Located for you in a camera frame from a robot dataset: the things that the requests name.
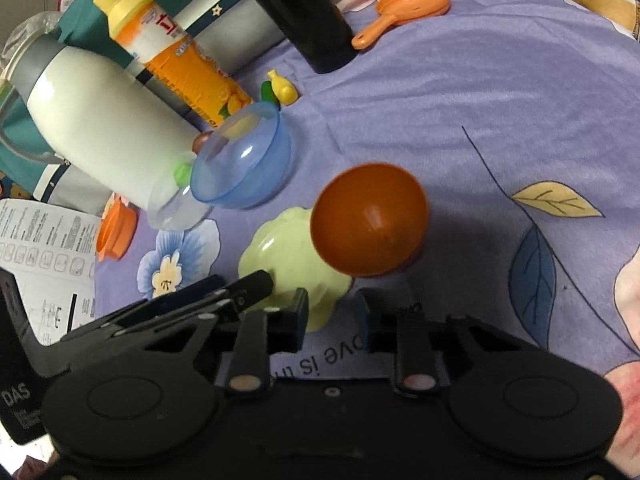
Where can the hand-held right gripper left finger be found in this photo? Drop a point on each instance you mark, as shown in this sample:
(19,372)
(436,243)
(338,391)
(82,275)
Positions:
(292,321)

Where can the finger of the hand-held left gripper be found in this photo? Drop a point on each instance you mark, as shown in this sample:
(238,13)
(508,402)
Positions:
(190,290)
(250,290)

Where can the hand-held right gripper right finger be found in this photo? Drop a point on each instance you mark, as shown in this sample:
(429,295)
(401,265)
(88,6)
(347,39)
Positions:
(372,325)

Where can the pale green flower-shaped plate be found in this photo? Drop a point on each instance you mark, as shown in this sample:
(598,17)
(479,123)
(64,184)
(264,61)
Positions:
(285,260)

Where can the orange plastic bowl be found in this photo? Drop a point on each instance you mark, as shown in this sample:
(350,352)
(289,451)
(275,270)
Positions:
(370,220)

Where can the translucent blue plastic bowl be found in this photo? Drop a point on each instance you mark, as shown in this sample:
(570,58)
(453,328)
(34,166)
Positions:
(250,160)

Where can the small orange toy pot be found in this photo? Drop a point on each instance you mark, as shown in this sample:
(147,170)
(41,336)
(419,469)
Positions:
(117,230)

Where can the white printed instruction sheet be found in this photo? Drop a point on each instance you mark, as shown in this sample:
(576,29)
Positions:
(40,260)

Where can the small light green toy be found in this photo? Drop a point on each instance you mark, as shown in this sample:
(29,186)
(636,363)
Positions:
(181,174)

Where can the small brown toy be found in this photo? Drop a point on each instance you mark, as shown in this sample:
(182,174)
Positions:
(201,141)

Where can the small dark green toy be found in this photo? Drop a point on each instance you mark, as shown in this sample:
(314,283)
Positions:
(266,92)

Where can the white thermos with grey lid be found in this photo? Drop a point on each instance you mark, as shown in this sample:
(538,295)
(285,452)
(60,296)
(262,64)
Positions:
(100,110)

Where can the yellow toy banana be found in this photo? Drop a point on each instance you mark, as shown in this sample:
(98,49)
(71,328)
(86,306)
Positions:
(284,89)

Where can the orange juice bottle, yellow cap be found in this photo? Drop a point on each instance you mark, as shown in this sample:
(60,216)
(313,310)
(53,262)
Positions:
(170,55)

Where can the purple floral bed sheet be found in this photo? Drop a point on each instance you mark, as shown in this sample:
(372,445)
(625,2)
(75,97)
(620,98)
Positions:
(475,110)

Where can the black bottle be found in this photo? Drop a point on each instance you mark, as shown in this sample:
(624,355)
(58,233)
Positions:
(300,10)

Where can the orange toy pan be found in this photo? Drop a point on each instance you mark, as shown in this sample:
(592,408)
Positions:
(415,2)

